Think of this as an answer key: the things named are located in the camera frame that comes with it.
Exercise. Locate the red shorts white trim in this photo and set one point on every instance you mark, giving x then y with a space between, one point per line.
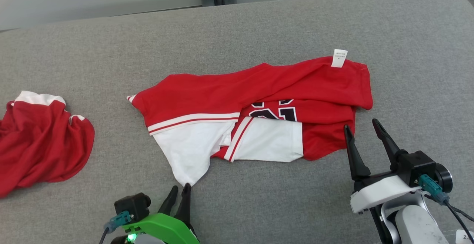
40 144

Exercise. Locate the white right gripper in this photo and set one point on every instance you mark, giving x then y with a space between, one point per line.
377 194

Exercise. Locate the red jersey shirt number 23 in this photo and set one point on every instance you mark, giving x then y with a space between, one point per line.
222 96

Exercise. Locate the teal camera connector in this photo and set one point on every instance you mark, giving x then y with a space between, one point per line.
118 221
433 189

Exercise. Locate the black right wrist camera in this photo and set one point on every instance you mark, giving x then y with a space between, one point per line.
420 164

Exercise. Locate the teal right camera connector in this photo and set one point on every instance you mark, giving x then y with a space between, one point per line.
433 189

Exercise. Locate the teal left camera connector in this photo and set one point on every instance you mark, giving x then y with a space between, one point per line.
118 221

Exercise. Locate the white paper label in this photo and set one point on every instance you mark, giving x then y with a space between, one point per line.
466 237

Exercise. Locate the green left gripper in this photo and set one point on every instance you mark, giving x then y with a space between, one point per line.
166 229

